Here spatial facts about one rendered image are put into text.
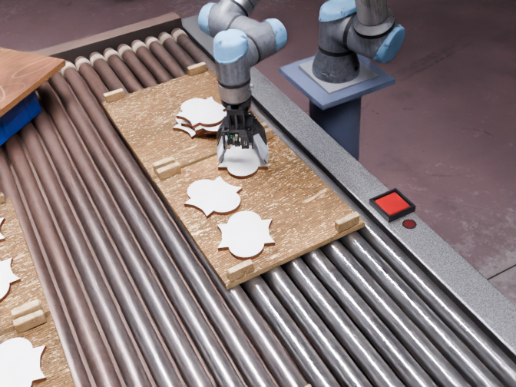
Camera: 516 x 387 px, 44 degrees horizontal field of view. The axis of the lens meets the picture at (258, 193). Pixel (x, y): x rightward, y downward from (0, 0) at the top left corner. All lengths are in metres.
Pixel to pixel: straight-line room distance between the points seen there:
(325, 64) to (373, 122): 1.41
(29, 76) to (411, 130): 2.02
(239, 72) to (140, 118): 0.51
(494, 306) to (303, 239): 0.41
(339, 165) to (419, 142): 1.66
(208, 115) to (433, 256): 0.70
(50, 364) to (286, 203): 0.62
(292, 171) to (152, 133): 0.43
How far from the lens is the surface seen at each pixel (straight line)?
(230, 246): 1.39
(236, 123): 1.49
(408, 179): 3.05
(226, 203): 1.49
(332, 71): 2.02
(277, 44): 1.49
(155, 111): 1.87
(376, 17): 1.83
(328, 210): 1.48
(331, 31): 1.96
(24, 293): 1.44
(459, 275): 1.40
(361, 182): 1.59
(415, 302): 1.33
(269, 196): 1.52
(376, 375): 1.23
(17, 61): 2.06
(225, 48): 1.40
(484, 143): 3.33
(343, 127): 2.12
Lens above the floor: 1.94
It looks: 41 degrees down
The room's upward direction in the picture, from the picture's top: 5 degrees counter-clockwise
